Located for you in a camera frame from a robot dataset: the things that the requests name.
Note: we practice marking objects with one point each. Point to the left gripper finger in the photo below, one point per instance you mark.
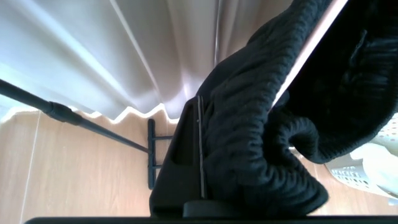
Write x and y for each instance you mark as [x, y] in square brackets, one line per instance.
[180, 174]

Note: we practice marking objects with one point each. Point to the black knitted garment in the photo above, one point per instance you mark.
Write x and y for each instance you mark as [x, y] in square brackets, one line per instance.
[242, 140]

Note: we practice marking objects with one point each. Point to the pink clothes hanger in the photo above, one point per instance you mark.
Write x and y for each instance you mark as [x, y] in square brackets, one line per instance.
[311, 43]

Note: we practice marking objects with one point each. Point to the black clothes rack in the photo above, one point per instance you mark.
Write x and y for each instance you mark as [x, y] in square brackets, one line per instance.
[62, 112]

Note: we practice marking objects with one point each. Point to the white laundry basket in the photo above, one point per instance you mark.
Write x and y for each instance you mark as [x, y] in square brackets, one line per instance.
[348, 177]

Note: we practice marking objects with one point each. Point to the beige curtain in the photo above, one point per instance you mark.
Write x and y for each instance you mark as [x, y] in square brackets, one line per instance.
[93, 46]

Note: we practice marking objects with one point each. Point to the white garment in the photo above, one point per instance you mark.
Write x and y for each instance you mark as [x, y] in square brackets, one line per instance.
[376, 165]

